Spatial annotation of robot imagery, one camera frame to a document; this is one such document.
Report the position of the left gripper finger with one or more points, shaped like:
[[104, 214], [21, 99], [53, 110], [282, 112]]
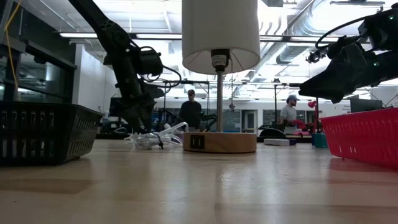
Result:
[[131, 118], [146, 118]]

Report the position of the white rectangular box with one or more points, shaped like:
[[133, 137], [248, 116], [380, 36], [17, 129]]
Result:
[[276, 142]]

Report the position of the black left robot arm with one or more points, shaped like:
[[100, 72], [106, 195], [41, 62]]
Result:
[[109, 31]]

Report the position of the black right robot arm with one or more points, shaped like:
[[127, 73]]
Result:
[[382, 31]]

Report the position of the black computer monitor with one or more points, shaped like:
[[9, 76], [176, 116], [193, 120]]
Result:
[[365, 105], [114, 107]]

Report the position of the red pole with heart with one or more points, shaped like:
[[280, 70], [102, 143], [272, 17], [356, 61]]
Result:
[[312, 104]]

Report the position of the person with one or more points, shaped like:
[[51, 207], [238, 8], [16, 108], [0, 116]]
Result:
[[190, 112], [289, 115]]

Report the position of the red plastic basket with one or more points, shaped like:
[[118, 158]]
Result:
[[367, 137]]

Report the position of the long ceiling light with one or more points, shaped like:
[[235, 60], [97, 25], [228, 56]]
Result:
[[81, 35], [311, 39]]

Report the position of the black plastic basket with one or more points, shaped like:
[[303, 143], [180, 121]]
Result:
[[37, 133]]

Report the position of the white shade wooden base lamp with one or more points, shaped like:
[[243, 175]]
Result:
[[217, 31]]

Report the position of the black ceiling-mounted camera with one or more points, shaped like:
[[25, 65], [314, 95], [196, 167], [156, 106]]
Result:
[[315, 56]]

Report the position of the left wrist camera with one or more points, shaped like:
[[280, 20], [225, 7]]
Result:
[[150, 62]]

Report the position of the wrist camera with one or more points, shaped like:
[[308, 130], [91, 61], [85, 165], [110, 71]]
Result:
[[150, 62], [343, 46]]

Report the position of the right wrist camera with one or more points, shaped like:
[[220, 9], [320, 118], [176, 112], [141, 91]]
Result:
[[343, 46]]

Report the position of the black background rig frame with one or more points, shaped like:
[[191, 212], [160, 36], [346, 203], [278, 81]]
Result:
[[186, 82], [275, 102]]

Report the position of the silver ventilation duct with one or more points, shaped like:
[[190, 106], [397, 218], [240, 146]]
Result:
[[289, 54]]

